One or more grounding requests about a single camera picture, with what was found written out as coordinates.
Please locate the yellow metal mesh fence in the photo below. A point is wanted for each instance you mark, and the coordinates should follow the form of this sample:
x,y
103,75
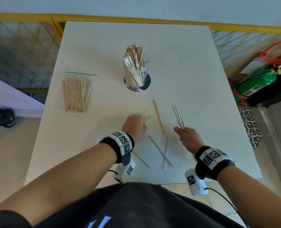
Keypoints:
x,y
24,17

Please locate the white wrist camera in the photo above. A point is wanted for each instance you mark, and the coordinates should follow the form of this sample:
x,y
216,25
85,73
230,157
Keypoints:
x,y
126,172
196,184

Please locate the red metal stand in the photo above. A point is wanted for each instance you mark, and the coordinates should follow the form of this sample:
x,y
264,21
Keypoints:
x,y
273,48

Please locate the white side table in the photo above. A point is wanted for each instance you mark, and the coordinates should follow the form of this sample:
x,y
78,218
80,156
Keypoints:
x,y
7,97

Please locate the wooden stirrer stick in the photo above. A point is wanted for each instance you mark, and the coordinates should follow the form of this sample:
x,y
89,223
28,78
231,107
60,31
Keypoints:
x,y
194,159
149,120
179,116
141,159
159,117
176,115
160,150
182,123
166,150

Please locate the person's black shirt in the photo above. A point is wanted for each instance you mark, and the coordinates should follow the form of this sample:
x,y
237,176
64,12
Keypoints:
x,y
135,206

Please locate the person's left thumb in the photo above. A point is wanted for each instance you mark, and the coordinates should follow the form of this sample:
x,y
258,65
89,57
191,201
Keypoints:
x,y
144,127

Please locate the black white patterned mat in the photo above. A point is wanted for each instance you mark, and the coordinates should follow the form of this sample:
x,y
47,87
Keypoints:
x,y
250,127

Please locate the pile of sticks in bag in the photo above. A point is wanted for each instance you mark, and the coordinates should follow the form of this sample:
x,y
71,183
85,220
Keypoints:
x,y
76,94

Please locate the clear zip bag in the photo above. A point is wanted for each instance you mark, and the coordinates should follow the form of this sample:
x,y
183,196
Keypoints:
x,y
77,92

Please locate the clear plastic jar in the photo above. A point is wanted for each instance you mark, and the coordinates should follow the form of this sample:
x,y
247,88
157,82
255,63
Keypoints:
x,y
135,73

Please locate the person's right hand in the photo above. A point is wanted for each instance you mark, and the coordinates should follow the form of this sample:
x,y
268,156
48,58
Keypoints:
x,y
191,140

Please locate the person's left hand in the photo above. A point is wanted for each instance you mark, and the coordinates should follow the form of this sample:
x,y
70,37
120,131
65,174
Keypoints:
x,y
134,128

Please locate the black box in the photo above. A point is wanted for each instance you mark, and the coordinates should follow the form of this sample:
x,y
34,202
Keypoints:
x,y
278,91

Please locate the person's right forearm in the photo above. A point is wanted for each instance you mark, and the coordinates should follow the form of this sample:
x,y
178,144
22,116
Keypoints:
x,y
254,189

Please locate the person's right thumb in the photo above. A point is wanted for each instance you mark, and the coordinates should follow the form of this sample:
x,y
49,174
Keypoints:
x,y
179,131

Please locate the green gas cylinder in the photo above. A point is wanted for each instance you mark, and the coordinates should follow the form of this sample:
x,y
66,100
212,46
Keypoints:
x,y
256,84

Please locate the black marker wristband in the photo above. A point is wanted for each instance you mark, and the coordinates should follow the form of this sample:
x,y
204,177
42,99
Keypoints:
x,y
214,162
117,143

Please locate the bundle of sticks in jar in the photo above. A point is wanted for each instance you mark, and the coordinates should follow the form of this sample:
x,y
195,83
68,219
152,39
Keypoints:
x,y
134,61

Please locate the black bag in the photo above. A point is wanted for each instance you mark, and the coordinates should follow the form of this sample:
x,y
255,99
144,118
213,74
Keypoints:
x,y
1,117

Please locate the person's left forearm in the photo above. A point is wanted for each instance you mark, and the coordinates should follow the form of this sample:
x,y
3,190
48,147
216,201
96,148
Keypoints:
x,y
59,182

